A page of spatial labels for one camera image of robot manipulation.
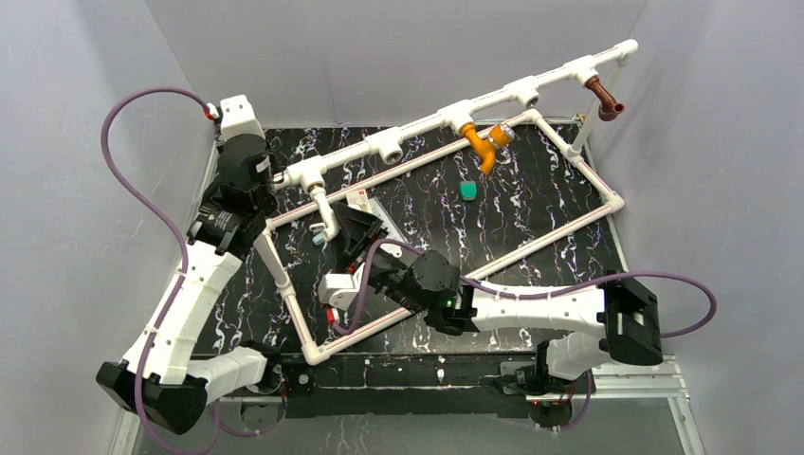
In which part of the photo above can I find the white PVC pipe frame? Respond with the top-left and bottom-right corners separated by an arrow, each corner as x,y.
250,38 -> 639,368

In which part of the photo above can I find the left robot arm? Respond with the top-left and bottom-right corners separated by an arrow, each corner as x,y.
96,134 -> 283,435

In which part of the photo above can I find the green tape roll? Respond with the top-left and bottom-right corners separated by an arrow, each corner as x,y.
459,181 -> 478,201

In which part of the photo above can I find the white faucet chrome knob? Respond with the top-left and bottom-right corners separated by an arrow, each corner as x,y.
307,183 -> 339,242

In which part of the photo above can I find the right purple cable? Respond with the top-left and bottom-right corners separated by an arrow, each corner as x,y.
329,238 -> 719,434

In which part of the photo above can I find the orange faucet chrome knob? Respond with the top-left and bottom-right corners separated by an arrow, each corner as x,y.
459,122 -> 516,175

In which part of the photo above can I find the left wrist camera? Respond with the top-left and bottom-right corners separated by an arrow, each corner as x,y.
220,95 -> 265,141

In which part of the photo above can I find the clear plastic package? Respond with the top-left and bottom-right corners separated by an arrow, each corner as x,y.
369,198 -> 393,232

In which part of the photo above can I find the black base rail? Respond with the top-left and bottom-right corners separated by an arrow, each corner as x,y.
175,351 -> 685,422

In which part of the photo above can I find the brown faucet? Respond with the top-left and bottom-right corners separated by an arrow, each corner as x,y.
584,76 -> 626,121

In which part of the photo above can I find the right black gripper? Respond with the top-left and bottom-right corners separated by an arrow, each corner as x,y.
325,201 -> 424,315

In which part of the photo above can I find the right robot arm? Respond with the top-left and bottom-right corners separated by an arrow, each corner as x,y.
319,203 -> 663,392

